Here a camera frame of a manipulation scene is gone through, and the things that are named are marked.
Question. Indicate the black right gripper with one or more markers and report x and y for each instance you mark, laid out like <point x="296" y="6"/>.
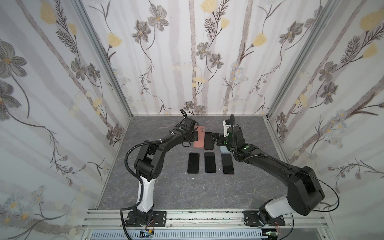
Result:
<point x="220" y="140"/>

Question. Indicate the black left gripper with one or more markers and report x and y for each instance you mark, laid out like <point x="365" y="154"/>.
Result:
<point x="194" y="135"/>

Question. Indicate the light blue phone case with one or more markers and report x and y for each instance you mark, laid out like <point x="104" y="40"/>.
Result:
<point x="224" y="150"/>

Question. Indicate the pink phone case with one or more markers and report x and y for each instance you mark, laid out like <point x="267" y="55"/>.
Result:
<point x="200" y="142"/>

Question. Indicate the black phone case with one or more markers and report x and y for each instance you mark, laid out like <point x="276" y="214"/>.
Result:
<point x="209" y="141"/>

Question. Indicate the black phone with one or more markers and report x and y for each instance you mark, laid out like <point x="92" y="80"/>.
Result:
<point x="210" y="162"/>

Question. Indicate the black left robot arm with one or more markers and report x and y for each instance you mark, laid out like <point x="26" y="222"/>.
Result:
<point x="145" y="162"/>

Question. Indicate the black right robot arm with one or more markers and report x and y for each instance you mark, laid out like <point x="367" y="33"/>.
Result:
<point x="304" y="191"/>

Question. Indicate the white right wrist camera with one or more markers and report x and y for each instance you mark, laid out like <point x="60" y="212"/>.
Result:
<point x="226" y="125"/>

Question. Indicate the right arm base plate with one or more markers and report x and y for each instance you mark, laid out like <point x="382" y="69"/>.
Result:
<point x="261" y="219"/>

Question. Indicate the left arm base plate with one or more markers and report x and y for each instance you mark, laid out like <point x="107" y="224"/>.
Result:
<point x="152" y="219"/>

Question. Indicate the white slotted cable duct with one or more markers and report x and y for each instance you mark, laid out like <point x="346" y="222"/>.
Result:
<point x="217" y="234"/>

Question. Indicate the aluminium front rail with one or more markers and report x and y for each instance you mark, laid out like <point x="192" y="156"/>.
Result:
<point x="194" y="219"/>

